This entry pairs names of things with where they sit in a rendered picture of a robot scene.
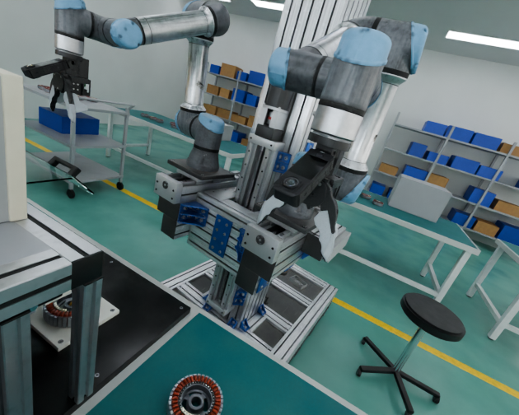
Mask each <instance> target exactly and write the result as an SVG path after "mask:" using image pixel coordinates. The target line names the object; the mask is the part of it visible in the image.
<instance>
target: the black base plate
mask: <svg viewBox="0 0 519 415"><path fill-rule="evenodd" d="M102 276H103V280H102V289H101V297H102V298H104V299H105V300H106V301H108V302H109V303H110V304H111V305H113V306H114V307H116V308H117V309H118V310H119V313H118V314H117V315H116V316H114V317H113V318H111V319H109V320H108V321H106V322H104V323H103V324H102V325H100V326H99V327H98V337H97V346H96V364H95V374H94V384H93V393H92V394H91V395H89V396H88V397H87V396H86V395H84V400H83V401H82V402H81V403H80V404H76V403H75V402H74V397H73V398H72V399H71V398H69V397H68V382H69V361H70V345H68V346H67V347H65V348H64V349H62V350H61V351H59V352H58V351H57V350H55V349H54V348H53V347H52V346H51V345H50V344H49V343H47V342H46V341H45V340H44V339H43V338H42V337H41V336H39V335H38V334H37V332H36V331H34V330H33V329H32V328H30V336H31V364H32V391H33V415H71V414H72V413H74V412H75V411H76V410H77V409H78V408H80V407H81V406H82V405H83V404H84V403H85V402H86V401H87V400H88V399H90V398H91V397H92V396H93V395H94V394H96V393H97V392H98V391H99V390H100V389H102V388H103V387H104V386H105V385H107V384H108V383H109V382H110V381H111V380H113V379H114V378H115V377H116V376H117V375H118V374H119V373H120V372H121V371H122V370H124V369H125V368H126V367H127V366H128V365H130V364H131V363H132V362H133V361H134V360H136V359H137V358H138V357H139V356H140V355H142V354H143V353H144V352H145V351H146V350H148V349H149V348H150V346H151V345H153V344H154V343H155V342H156V341H157V340H159V339H160V338H161V337H162V336H163V335H165V334H166V333H167V332H168V331H169V330H171V329H172V328H173V327H174V326H175V325H177V324H178V323H179V322H180V321H181V320H182V319H183V318H184V317H185V316H186V315H188V314H189V313H190V309H191V308H190V307H189V306H187V305H186V304H185V303H183V302H182V301H180V300H178V299H176V298H175V297H173V296H172V295H171V294H169V293H168V292H166V291H164V290H162V289H161V288H160V287H158V286H157V285H155V284H154V283H152V282H150V281H148V280H147V279H146V278H145V277H143V276H141V275H139V274H138V273H136V272H134V271H133V270H132V269H131V268H129V267H127V266H125V265H124V264H122V263H121V262H120V261H118V260H117V259H114V258H113V257H111V256H110V255H108V254H107V253H106V252H104V255H103V265H102Z"/></svg>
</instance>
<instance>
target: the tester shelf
mask: <svg viewBox="0 0 519 415"><path fill-rule="evenodd" d="M103 255H104V251H103V250H100V249H98V248H96V247H95V246H94V245H92V244H91V243H89V242H88V241H86V240H84V239H83V238H81V237H80V236H79V235H77V234H75V233H74V232H72V231H70V230H69V229H68V228H66V227H65V226H63V225H61V224H60V223H58V222H56V221H55V220H54V219H52V218H51V217H49V216H47V215H46V214H44V213H42V212H41V211H40V210H38V209H37V208H35V207H33V206H32V205H30V204H29V203H27V219H22V220H18V221H5V222H1V223H0V322H2V321H4V320H5V319H9V318H11V317H12V316H14V315H17V314H20V313H21V312H23V311H25V310H28V309H30V308H32V307H34V306H36V305H38V304H41V303H43V302H45V301H47V300H49V299H52V298H54V297H56V296H58V295H60V294H63V293H64V292H66V291H69V290H72V289H74V288H76V287H79V286H81V285H83V284H85V283H87V282H90V281H92V280H94V279H96V278H98V277H101V275H102V265H103Z"/></svg>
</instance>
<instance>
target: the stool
mask: <svg viewBox="0 0 519 415"><path fill-rule="evenodd" d="M400 305H401V307H402V310H403V311H404V313H405V314H406V315H407V316H408V318H409V319H410V320H411V321H412V322H413V323H415V324H416V325H417V326H418V328H417V330H416V331H415V333H414V335H413V337H412V338H411V339H410V340H409V342H408V344H407V346H406V347H405V349H404V351H403V352H402V353H401V354H400V357H399V358H398V360H397V361H396V363H395V364H394V365H393V363H392V362H391V361H390V360H389V359H388V358H387V357H386V356H385V355H384V354H383V353H382V351H381V350H380V349H379V348H378V347H377V346H376V345H375V344H374V343H373V342H372V341H371V339H370V338H369V337H368V336H366V337H363V338H362V341H361V344H363V345H364V344H365V343H367V344H368V345H369V346H370V348H371V349H372V350H373V351H374V352H375V353H376V354H377V355H378V356H379V358H380V359H382V360H383V361H384V362H385V364H386V365H387V366H388V367H387V366H360V367H359V368H358V370H357V373H356V375H357V376H359V377H360V376H361V374H362V372H366V373H382V374H394V377H395V381H396V383H397V385H398V388H399V391H400V394H401V397H402V399H403V402H404V405H405V408H406V411H405V413H404V415H412V414H414V409H413V407H412V404H411V402H410V400H409V396H408V394H407V391H406V389H405V387H404V383H403V381H402V379H401V378H403V379H405V380H407V381H408V382H410V383H411V384H413V385H416V386H417V387H419V388H420V389H422V390H424V391H426V392H427V393H429V394H431V395H432V396H433V397H432V401H433V402H434V403H436V404H438V403H439V402H440V397H441V396H440V393H439V392H437V391H436V390H435V389H432V388H431V387H429V386H427V385H425V384H424V383H422V382H420V381H419V380H416V379H415V378H414V377H412V376H410V375H408V374H406V373H404V372H403V371H402V370H401V369H402V368H403V366H404V364H405V363H406V362H407V361H408V359H409V357H410V355H411V354H412V352H413V351H414V349H415V348H416V347H417V345H418V343H419V342H420V340H421V339H422V337H423V336H424V334H425V333H426V332H427V333H429V334H431V335H432V336H434V337H436V338H440V339H442V340H445V341H449V342H459V341H460V340H461V339H463V337H464V336H465V333H466V331H465V327H464V325H463V323H462V322H461V320H460V319H459V318H458V317H457V316H456V315H455V314H454V313H453V312H452V311H451V310H449V309H448V308H447V307H445V306H444V305H443V304H441V303H440V302H438V301H435V300H434V299H432V298H430V297H428V296H425V295H422V294H419V293H414V292H410V293H406V294H404V295H403V297H402V299H401V300H400Z"/></svg>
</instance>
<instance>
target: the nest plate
mask: <svg viewBox="0 0 519 415"><path fill-rule="evenodd" d="M118 313H119V310H118V309H117V308H116V307H114V306H113V305H111V304H110V303H109V302H108V301H106V300H105V299H104V298H102V297H101V307H100V318H99V326H100V325H102V324H103V323H104V322H106V321H108V320H109V319H111V318H113V317H114V316H116V315H117V314H118ZM30 327H31V328H32V329H33V330H34V331H36V332H37V334H38V335H39V336H41V337H42V338H43V339H44V340H45V341H46V342H47V343H49V344H50V345H51V346H52V347H53V348H54V349H55V350H57V351H58V352H59V351H61V350H62V349H64V348H65V347H67V346H68V345H70V340H71V327H68V326H67V328H63V327H62V328H59V327H58V326H57V327H54V326H52V325H50V324H47V322H45V321H44V317H43V305H41V306H39V307H38V308H37V309H36V310H35V313H33V314H31V315H30Z"/></svg>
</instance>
